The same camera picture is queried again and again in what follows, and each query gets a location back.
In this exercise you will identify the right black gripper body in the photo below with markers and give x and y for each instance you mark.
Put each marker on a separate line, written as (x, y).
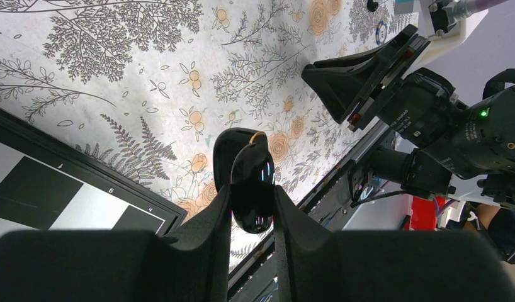
(392, 61)

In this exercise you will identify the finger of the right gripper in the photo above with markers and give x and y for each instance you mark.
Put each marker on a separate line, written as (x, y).
(387, 49)
(337, 86)

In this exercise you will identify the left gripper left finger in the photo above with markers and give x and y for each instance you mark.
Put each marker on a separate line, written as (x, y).
(188, 264)

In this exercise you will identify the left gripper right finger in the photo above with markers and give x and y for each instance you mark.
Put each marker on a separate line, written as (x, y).
(316, 264)

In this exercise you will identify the black earbud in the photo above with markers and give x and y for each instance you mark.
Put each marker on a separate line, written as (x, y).
(372, 5)

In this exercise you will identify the black oval case lid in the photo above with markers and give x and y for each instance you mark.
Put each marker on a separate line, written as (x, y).
(252, 183)

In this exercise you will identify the black earbud charging case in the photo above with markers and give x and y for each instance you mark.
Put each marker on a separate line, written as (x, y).
(226, 148)

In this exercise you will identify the round blue white token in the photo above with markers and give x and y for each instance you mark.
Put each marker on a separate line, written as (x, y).
(381, 33)

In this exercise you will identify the black white checkerboard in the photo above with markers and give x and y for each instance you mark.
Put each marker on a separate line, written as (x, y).
(46, 185)

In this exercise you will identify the floral patterned table mat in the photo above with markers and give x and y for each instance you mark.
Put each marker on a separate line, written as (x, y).
(147, 86)

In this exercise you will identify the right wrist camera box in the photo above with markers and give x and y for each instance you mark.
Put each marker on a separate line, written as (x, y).
(447, 24)

